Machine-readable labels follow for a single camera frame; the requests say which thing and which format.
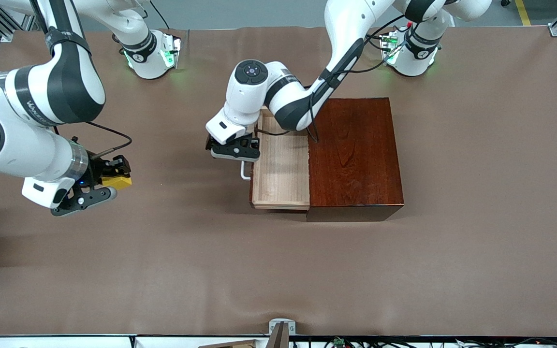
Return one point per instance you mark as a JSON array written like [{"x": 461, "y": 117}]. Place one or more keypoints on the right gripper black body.
[{"x": 100, "y": 169}]

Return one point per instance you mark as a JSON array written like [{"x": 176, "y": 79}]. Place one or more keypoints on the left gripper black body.
[{"x": 245, "y": 142}]

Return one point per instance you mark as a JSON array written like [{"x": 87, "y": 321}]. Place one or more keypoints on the yellow cube block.
[{"x": 118, "y": 182}]

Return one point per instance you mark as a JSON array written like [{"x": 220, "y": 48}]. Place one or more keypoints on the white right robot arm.
[{"x": 17, "y": 145}]

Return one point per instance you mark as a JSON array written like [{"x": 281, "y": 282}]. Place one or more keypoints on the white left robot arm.
[{"x": 244, "y": 96}]

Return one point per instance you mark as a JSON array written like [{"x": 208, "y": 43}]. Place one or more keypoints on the dark red-brown wooden cabinet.
[{"x": 356, "y": 169}]

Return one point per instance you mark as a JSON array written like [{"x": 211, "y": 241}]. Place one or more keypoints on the large smooth table mat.
[{"x": 162, "y": 266}]

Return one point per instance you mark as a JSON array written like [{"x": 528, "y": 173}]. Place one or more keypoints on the tan cardboard piece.
[{"x": 230, "y": 344}]

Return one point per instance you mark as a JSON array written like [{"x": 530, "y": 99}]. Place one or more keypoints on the yellow floor tape strip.
[{"x": 523, "y": 12}]

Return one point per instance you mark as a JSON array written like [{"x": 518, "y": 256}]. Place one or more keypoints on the grey metal table bracket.
[{"x": 282, "y": 326}]

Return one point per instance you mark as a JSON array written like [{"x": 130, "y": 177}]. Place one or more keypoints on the brown slanted stand post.
[{"x": 279, "y": 338}]

